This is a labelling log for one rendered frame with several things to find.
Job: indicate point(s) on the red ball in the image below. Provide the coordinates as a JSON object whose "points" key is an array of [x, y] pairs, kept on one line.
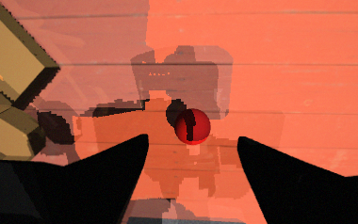
{"points": [[192, 126]]}

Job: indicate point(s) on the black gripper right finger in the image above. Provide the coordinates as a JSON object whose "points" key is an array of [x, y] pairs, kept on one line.
{"points": [[289, 190]]}

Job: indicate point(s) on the wooden toy catapult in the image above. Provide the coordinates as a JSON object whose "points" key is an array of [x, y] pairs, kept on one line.
{"points": [[24, 67]]}

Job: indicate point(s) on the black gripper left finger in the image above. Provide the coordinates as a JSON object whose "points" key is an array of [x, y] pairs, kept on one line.
{"points": [[94, 190]]}

